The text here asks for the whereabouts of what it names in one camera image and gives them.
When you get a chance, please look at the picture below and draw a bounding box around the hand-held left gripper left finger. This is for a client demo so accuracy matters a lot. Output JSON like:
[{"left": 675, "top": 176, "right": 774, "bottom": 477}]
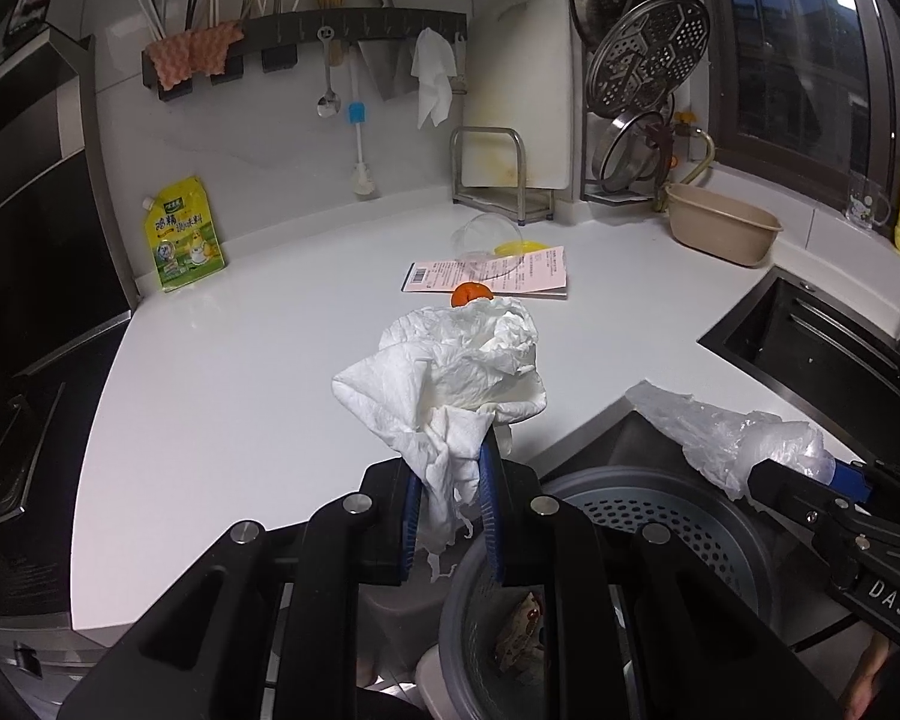
[{"left": 60, "top": 461, "right": 425, "bottom": 720}]

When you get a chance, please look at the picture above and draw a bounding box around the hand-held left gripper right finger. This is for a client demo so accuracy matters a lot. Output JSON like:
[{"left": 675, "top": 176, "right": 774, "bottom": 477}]
[{"left": 476, "top": 439, "right": 766, "bottom": 720}]

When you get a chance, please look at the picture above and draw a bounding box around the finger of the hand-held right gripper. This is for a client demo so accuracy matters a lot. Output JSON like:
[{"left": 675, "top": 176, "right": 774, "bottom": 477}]
[
  {"left": 825, "top": 457, "right": 900, "bottom": 522},
  {"left": 748, "top": 459, "right": 845, "bottom": 541}
]

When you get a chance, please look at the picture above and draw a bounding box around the clear plastic bag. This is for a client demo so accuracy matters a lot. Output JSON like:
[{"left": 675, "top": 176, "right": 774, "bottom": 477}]
[{"left": 624, "top": 381, "right": 833, "bottom": 502}]

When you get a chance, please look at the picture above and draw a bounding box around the brown snack wrapper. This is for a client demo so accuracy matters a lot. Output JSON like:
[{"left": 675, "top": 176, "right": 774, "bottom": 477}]
[{"left": 493, "top": 591, "right": 545, "bottom": 672}]

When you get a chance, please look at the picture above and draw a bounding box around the white paper towel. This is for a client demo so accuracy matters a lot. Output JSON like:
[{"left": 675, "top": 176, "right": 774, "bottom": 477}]
[{"left": 331, "top": 296, "right": 548, "bottom": 586}]

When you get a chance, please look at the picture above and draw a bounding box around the grey perforated waste bin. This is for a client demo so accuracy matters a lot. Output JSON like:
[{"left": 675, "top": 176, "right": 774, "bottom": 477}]
[{"left": 439, "top": 465, "right": 796, "bottom": 720}]

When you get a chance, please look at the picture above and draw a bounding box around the person's right hand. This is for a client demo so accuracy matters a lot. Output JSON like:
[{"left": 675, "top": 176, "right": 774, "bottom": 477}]
[{"left": 844, "top": 634, "right": 897, "bottom": 720}]

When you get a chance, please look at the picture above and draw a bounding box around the black kitchen sink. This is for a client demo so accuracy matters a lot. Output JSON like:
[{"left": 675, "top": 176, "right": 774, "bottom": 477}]
[{"left": 696, "top": 266, "right": 900, "bottom": 496}]

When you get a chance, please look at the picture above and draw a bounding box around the pink printed paper sheet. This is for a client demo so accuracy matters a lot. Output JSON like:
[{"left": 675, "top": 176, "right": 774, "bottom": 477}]
[{"left": 403, "top": 244, "right": 571, "bottom": 299}]

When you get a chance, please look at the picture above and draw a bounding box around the beige plastic basin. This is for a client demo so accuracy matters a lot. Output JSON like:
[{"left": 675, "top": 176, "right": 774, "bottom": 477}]
[{"left": 664, "top": 181, "right": 785, "bottom": 269}]

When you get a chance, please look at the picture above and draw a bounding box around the clear glass mug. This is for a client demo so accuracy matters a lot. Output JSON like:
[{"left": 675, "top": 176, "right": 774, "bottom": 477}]
[{"left": 844, "top": 172, "right": 892, "bottom": 230}]

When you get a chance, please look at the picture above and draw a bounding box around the clear plastic container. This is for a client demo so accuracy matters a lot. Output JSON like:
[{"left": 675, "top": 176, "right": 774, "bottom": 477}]
[{"left": 450, "top": 211, "right": 526, "bottom": 278}]

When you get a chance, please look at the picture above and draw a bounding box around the steel cutting board rack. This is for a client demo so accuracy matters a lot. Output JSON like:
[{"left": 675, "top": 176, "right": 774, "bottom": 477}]
[{"left": 450, "top": 126, "right": 557, "bottom": 227}]

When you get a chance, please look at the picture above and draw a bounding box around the steel lid rack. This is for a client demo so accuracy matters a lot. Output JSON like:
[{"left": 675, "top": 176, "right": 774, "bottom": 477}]
[{"left": 579, "top": 82, "right": 676, "bottom": 205}]

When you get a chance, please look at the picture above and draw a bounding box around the brown hanging cloth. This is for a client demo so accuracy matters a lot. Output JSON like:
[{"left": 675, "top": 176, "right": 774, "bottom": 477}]
[{"left": 647, "top": 120, "right": 676, "bottom": 188}]

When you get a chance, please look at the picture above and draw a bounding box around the glass pot lid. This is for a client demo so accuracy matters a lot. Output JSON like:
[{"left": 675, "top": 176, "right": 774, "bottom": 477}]
[{"left": 596, "top": 109, "right": 672, "bottom": 196}]

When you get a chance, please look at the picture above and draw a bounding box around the yellow seasoning pouch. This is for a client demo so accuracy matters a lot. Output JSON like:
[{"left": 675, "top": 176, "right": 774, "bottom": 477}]
[{"left": 141, "top": 176, "right": 227, "bottom": 293}]

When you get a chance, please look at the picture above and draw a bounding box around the black stove top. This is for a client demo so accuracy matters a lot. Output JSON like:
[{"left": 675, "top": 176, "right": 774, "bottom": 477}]
[{"left": 0, "top": 315, "right": 132, "bottom": 533}]

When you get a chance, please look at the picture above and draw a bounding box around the blue white bottle brush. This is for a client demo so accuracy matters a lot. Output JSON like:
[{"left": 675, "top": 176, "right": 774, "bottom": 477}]
[{"left": 345, "top": 52, "right": 380, "bottom": 200}]

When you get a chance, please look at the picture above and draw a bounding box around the white cutting board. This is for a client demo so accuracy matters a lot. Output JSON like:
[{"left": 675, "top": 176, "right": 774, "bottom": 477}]
[{"left": 461, "top": 0, "right": 575, "bottom": 190}]

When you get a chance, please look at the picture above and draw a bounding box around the white hanging cloth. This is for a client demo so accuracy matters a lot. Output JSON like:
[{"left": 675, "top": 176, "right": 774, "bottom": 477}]
[{"left": 410, "top": 28, "right": 457, "bottom": 130}]

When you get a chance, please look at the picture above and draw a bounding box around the steel spoon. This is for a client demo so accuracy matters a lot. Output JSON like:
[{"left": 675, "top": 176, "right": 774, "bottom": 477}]
[{"left": 316, "top": 26, "right": 343, "bottom": 119}]

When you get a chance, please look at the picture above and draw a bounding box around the dark framed window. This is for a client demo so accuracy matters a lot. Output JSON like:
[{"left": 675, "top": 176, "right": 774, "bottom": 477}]
[{"left": 701, "top": 0, "right": 900, "bottom": 200}]

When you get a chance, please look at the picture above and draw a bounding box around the steel cleaver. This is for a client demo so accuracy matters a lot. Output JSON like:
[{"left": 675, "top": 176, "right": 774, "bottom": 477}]
[{"left": 349, "top": 0, "right": 417, "bottom": 100}]

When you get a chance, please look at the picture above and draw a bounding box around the perforated steel steamer plate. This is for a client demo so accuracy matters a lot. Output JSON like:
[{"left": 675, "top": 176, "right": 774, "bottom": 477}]
[{"left": 585, "top": 0, "right": 712, "bottom": 119}]

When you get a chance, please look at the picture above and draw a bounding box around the black range hood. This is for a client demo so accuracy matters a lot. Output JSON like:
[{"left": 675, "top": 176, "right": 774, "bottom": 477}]
[{"left": 0, "top": 22, "right": 136, "bottom": 391}]

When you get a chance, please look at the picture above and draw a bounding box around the pink dish cloth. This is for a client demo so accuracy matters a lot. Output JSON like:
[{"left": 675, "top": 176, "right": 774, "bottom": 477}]
[{"left": 144, "top": 22, "right": 245, "bottom": 91}]

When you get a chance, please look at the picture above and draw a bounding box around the small dark picture card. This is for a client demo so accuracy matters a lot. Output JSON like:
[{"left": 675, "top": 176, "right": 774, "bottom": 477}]
[{"left": 4, "top": 0, "right": 53, "bottom": 42}]

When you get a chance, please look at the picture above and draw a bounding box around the pale gas hose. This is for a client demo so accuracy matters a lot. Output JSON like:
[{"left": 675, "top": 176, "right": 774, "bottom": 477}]
[{"left": 654, "top": 127, "right": 715, "bottom": 212}]

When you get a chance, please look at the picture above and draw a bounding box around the black wall utensil rack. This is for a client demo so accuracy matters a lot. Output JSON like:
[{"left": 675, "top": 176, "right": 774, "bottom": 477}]
[{"left": 142, "top": 7, "right": 470, "bottom": 102}]

